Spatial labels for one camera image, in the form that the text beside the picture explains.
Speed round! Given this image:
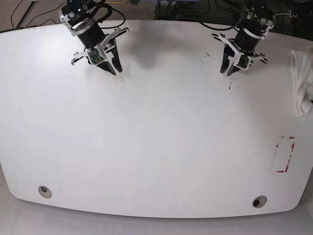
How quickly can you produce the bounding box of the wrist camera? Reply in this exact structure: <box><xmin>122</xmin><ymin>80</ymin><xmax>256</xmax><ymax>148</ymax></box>
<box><xmin>233</xmin><ymin>54</ymin><xmax>252</xmax><ymax>71</ymax></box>
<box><xmin>87</xmin><ymin>49</ymin><xmax>106</xmax><ymax>66</ymax></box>

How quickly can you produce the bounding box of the red tape rectangle marking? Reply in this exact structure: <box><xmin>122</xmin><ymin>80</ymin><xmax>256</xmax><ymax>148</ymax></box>
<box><xmin>273</xmin><ymin>136</ymin><xmax>295</xmax><ymax>173</ymax></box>

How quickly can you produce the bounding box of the table grommet hole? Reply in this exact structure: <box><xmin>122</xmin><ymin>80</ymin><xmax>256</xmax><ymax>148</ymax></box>
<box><xmin>252</xmin><ymin>195</ymin><xmax>267</xmax><ymax>209</ymax></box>
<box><xmin>38</xmin><ymin>186</ymin><xmax>52</xmax><ymax>199</ymax></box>

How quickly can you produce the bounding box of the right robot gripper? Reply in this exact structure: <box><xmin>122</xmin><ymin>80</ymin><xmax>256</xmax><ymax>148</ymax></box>
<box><xmin>71</xmin><ymin>27</ymin><xmax>129</xmax><ymax>75</ymax></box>

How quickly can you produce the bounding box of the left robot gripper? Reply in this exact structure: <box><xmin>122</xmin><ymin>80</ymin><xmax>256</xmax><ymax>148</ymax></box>
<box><xmin>212</xmin><ymin>34</ymin><xmax>268</xmax><ymax>76</ymax></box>

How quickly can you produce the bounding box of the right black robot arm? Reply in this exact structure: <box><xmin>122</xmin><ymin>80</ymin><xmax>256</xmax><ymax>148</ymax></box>
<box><xmin>59</xmin><ymin>0</ymin><xmax>129</xmax><ymax>75</ymax></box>

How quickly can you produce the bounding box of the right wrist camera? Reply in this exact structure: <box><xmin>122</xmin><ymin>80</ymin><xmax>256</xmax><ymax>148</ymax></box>
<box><xmin>87</xmin><ymin>49</ymin><xmax>106</xmax><ymax>66</ymax></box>

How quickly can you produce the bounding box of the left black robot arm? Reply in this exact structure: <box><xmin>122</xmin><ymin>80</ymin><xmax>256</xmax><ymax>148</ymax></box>
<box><xmin>193</xmin><ymin>0</ymin><xmax>276</xmax><ymax>76</ymax></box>

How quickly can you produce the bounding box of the white printed t-shirt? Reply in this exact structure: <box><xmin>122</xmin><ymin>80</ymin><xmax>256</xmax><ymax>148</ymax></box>
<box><xmin>291</xmin><ymin>47</ymin><xmax>313</xmax><ymax>117</ymax></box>

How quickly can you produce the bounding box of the right table grommet hole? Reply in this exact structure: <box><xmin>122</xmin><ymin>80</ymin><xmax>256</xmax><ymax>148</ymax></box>
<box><xmin>252</xmin><ymin>195</ymin><xmax>267</xmax><ymax>209</ymax></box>

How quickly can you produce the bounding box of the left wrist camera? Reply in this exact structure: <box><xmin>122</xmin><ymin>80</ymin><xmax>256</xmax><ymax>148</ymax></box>
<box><xmin>233</xmin><ymin>54</ymin><xmax>252</xmax><ymax>71</ymax></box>

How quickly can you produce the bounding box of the left table grommet hole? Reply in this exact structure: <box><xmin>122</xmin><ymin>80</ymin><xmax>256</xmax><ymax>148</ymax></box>
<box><xmin>38</xmin><ymin>186</ymin><xmax>52</xmax><ymax>199</ymax></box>

